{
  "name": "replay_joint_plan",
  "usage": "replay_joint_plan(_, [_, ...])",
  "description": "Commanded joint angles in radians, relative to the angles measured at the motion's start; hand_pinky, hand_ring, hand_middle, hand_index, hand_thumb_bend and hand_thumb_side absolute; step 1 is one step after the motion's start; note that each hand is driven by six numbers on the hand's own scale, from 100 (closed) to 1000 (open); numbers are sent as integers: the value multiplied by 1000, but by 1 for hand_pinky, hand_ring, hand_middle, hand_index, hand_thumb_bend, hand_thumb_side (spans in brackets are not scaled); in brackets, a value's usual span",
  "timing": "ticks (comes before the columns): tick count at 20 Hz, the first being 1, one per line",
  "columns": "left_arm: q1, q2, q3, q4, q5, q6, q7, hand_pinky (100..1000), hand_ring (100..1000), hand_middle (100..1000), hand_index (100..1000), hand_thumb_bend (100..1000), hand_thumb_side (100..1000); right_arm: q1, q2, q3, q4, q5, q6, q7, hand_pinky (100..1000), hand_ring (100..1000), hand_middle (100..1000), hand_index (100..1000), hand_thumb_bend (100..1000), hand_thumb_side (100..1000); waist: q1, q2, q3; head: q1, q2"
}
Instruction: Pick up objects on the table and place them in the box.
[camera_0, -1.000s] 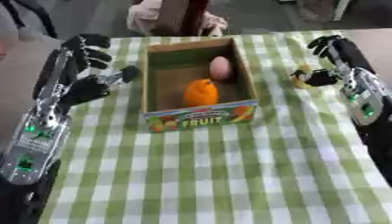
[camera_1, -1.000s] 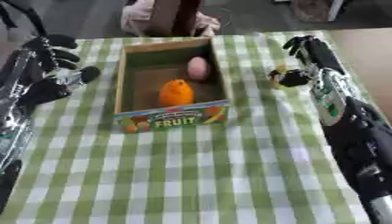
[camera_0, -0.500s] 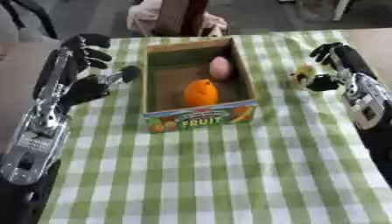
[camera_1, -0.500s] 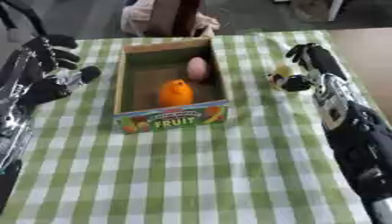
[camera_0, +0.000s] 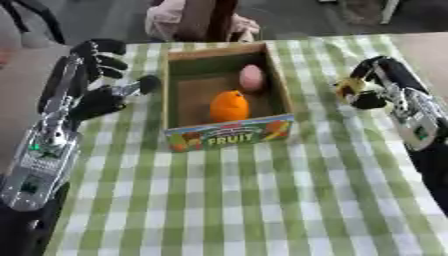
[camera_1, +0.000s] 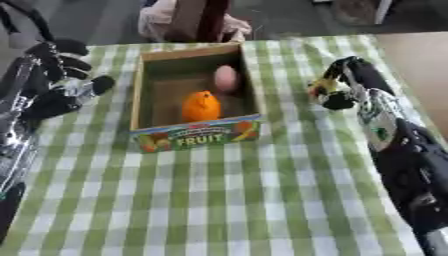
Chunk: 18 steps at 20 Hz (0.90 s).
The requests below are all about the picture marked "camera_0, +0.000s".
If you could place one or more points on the wooden box with printed front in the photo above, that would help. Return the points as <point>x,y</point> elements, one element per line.
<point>224,96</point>

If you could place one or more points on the orange toy fruit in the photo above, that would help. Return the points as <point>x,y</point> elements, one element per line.
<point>229,106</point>

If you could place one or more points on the white furniture leg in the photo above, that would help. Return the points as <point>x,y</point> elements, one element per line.
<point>389,11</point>

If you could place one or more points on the small yellow toy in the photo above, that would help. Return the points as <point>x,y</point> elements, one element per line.
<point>349,87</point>

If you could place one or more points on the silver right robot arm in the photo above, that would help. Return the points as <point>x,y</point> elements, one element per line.
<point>423,133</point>

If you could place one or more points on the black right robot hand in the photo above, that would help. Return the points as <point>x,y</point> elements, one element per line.
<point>391,71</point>

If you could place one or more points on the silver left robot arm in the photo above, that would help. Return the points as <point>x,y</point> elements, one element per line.
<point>44,160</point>

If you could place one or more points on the pink toy egg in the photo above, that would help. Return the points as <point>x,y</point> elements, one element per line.
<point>252,77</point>

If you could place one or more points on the person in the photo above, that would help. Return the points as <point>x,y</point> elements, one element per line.
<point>198,20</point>

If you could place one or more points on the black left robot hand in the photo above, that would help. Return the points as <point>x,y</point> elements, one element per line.
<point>98,100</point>

